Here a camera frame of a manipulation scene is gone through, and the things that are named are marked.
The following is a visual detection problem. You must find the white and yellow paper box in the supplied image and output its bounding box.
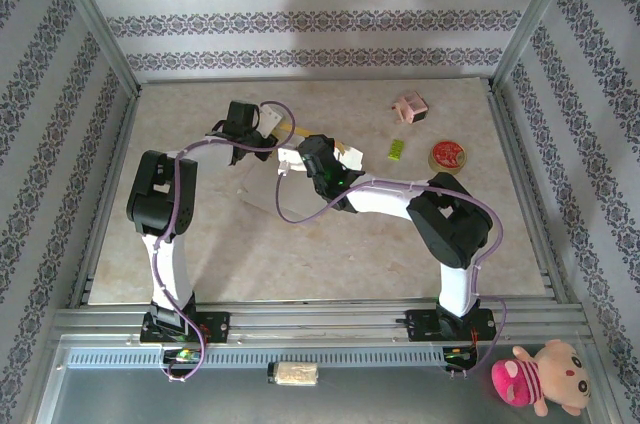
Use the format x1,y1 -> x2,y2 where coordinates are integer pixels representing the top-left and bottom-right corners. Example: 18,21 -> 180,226
238,124 -> 365,224

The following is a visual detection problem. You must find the pink toy sharpener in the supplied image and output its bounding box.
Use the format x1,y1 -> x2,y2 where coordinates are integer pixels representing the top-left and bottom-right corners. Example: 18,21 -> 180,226
391,92 -> 430,125

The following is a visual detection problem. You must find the red and gold round tin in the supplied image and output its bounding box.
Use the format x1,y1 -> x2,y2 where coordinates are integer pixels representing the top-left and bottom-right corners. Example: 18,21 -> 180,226
428,140 -> 470,175

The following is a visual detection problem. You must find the grey sheet metal tray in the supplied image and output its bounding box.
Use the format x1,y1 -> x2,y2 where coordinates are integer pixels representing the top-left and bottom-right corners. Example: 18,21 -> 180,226
29,333 -> 614,424

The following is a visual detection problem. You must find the pink plush pig toy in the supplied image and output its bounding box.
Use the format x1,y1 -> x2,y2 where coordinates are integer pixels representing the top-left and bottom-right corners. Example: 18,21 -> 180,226
490,338 -> 593,418

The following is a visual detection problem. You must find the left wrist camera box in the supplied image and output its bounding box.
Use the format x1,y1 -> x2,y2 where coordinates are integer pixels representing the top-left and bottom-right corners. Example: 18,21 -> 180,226
258,101 -> 287,138

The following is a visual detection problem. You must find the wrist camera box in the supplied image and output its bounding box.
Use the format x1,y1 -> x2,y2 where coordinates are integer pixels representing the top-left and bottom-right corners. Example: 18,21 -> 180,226
276,146 -> 310,176
258,101 -> 287,138

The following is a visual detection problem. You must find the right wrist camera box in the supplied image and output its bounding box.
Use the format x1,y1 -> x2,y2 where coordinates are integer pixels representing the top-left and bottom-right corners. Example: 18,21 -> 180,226
276,146 -> 310,176

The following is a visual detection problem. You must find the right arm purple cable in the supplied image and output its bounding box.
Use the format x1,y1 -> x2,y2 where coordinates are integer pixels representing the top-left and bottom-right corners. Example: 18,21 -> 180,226
274,168 -> 507,380

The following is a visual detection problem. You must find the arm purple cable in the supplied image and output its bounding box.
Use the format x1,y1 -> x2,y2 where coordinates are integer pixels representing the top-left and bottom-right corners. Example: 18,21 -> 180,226
274,168 -> 507,380
153,101 -> 298,384

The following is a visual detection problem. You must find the aluminium back rail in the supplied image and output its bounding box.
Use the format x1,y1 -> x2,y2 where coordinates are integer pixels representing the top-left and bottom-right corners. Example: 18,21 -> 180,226
137,74 -> 494,86

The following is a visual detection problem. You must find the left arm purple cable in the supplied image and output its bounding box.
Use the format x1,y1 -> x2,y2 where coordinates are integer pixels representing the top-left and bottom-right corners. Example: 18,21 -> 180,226
153,101 -> 298,384

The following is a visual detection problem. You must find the left aluminium side rail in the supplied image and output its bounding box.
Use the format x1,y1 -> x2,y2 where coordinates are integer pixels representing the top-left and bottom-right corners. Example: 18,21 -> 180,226
69,91 -> 142,308

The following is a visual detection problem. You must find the aluminium side rail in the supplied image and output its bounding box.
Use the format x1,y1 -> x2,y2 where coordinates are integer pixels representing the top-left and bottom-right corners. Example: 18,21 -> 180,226
487,88 -> 571,303
69,91 -> 142,308

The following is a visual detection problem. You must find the aluminium mounting rail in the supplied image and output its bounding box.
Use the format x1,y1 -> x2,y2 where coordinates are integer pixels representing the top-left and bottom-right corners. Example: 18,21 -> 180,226
49,299 -> 586,345

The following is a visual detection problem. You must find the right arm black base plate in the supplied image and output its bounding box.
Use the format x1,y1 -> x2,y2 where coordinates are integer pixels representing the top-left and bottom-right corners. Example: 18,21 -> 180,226
407,308 -> 498,343

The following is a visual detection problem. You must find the right aluminium side rail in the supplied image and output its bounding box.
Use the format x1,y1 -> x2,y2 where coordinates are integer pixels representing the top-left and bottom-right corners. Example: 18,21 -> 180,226
487,88 -> 571,303

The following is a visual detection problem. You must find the grey slotted cable duct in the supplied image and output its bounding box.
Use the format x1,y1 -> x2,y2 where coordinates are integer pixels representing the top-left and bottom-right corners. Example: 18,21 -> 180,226
66,346 -> 479,370

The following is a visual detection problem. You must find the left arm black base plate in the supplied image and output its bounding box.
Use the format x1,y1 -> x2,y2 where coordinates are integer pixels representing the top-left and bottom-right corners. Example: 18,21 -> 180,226
139,311 -> 232,345

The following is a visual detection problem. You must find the left aluminium frame post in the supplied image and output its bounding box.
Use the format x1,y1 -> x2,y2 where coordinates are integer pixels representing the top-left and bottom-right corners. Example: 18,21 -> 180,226
42,0 -> 144,95

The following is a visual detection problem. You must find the aluminium frame post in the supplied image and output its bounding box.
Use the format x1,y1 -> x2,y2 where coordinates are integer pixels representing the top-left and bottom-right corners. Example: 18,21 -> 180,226
489,0 -> 586,90
42,0 -> 144,95

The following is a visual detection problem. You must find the right aluminium frame post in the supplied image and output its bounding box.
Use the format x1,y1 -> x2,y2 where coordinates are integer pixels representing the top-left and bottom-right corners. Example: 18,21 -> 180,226
489,0 -> 586,90

